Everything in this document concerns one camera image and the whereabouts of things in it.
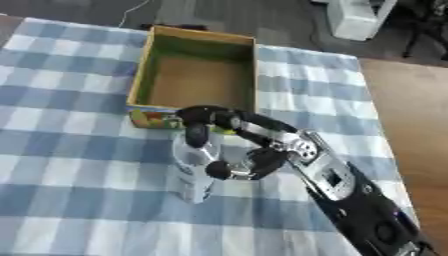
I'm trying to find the white cable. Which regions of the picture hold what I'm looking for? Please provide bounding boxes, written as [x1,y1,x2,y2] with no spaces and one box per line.
[117,0,153,28]

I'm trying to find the black chair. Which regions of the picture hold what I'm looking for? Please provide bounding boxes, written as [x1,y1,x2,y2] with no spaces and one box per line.
[390,0,448,62]

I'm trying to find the tan cardboard box green inside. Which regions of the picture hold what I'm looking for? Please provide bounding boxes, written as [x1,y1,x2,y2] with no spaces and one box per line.
[124,25,259,130]

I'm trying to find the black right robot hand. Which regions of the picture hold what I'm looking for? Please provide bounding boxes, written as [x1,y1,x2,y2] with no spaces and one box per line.
[175,105,301,181]

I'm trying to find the white machine on floor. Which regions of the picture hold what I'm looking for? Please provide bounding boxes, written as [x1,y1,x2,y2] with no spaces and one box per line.
[311,0,399,42]

